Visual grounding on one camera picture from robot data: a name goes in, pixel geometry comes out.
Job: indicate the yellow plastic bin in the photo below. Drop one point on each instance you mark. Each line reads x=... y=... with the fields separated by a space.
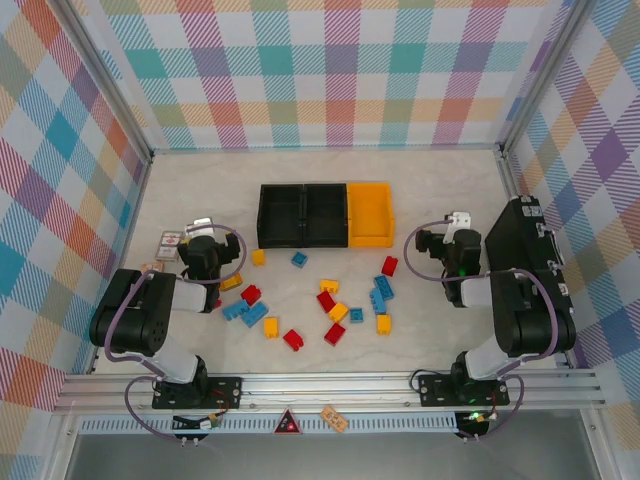
x=370 y=215

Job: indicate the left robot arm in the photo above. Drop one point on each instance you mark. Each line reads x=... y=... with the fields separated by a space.
x=130 y=320

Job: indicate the red warning triangle sticker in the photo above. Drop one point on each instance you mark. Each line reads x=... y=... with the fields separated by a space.
x=287 y=424

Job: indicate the aluminium back rail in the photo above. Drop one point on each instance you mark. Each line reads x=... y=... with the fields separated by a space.
x=325 y=148

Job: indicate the grey metal panel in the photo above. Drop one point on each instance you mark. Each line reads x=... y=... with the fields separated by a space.
x=325 y=457

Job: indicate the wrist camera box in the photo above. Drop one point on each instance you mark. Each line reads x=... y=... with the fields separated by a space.
x=459 y=220
x=199 y=226

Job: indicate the long blue lego brick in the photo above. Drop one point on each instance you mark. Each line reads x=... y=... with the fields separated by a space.
x=233 y=312
x=385 y=284
x=256 y=316

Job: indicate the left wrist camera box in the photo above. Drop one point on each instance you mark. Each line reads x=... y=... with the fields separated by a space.
x=199 y=226

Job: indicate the black hard case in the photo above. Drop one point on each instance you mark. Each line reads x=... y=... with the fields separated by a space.
x=510 y=235

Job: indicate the aluminium front rail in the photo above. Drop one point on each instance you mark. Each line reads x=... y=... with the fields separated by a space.
x=325 y=387

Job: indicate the small blue lego brick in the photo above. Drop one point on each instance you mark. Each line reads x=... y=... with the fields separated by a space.
x=299 y=258
x=356 y=315

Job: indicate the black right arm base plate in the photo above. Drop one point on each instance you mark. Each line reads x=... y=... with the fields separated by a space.
x=435 y=390

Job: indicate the small wooden tag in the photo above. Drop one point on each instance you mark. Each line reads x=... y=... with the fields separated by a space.
x=150 y=267

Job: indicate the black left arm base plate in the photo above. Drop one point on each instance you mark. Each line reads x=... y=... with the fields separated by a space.
x=225 y=392

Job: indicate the orange paper tag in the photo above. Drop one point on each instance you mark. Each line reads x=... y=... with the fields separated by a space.
x=333 y=418

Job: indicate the playing card box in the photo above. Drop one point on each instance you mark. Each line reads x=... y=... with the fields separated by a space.
x=169 y=245

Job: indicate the black plastic bin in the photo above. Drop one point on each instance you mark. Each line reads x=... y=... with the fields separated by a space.
x=280 y=215
x=326 y=215

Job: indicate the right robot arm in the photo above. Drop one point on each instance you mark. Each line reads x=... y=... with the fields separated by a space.
x=530 y=320

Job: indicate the slotted metal strip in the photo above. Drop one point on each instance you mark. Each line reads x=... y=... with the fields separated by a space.
x=250 y=425

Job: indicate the long yellow lego brick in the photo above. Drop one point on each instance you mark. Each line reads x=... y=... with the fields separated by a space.
x=231 y=283

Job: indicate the aluminium frame post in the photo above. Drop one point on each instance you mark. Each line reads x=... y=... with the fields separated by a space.
x=545 y=75
x=112 y=80

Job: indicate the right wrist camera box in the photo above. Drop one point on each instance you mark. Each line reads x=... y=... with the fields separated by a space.
x=459 y=220

